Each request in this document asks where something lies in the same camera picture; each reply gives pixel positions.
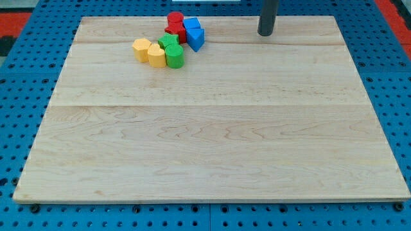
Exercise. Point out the green cylinder block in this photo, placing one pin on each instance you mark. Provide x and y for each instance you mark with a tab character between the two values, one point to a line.
174	56

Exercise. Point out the yellow heart block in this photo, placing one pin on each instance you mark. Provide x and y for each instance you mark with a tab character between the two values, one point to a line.
156	56

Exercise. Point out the light wooden board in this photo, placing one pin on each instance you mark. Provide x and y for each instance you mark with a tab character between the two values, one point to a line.
247	119

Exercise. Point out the blue triangle block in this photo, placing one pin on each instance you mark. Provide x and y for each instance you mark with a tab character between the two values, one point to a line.
195	38

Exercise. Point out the green star block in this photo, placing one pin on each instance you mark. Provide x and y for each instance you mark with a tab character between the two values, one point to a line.
168	39

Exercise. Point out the blue cube block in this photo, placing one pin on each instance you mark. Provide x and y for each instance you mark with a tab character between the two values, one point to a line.
191	23

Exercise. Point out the red star block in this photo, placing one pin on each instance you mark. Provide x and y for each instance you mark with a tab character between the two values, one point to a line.
177	28

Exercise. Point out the yellow hexagon block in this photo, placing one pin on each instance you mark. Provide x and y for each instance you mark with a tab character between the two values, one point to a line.
140	48

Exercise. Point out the red cylinder block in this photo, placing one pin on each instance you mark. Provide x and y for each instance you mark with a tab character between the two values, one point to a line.
175	17

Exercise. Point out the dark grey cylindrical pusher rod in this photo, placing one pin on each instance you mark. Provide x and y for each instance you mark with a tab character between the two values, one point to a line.
267	17

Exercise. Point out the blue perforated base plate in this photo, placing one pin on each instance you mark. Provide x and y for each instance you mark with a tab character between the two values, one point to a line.
30	72

